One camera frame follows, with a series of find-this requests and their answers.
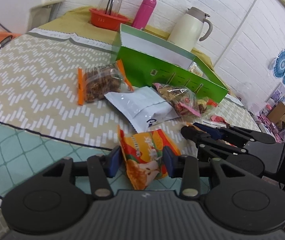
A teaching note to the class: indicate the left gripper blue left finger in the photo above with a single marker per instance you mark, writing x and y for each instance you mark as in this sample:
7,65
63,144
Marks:
100,168

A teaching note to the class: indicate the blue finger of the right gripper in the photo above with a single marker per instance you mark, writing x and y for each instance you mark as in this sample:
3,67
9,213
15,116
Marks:
203,138
234,134

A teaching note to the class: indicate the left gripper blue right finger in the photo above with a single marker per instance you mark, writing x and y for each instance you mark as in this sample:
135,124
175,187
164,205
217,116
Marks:
185,167

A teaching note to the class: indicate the pink-edged mixed nut bag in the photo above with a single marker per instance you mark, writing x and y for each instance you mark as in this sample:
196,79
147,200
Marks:
182,99

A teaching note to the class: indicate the orange yellow snack packet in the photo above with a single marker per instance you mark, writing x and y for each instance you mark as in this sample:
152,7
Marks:
143,156

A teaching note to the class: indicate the brown dried meat packet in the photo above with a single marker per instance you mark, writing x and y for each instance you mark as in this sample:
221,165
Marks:
195,69

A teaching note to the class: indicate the white foil snack bag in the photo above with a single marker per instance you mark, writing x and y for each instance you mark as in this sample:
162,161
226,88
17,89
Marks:
143,108

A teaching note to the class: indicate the orange-edged brown snack bag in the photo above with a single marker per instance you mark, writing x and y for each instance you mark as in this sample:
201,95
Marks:
95,82

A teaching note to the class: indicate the red candy egg packet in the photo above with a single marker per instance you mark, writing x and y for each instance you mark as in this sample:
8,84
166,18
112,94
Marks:
216,118

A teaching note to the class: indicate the brown cardboard box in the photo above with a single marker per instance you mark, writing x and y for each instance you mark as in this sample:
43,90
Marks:
277,114

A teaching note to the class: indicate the patterned tablecloth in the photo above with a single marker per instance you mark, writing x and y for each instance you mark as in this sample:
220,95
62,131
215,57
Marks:
40,119

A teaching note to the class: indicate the green cardboard box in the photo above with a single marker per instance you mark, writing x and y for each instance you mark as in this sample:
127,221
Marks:
148,59

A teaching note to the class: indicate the cream thermal carafe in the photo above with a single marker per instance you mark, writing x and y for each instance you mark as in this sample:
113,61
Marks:
191,28

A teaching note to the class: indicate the pink thermos bottle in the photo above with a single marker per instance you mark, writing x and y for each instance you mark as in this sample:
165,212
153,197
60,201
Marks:
144,13

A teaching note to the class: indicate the red plastic basket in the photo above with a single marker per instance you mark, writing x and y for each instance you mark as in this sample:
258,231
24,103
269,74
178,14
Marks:
106,21

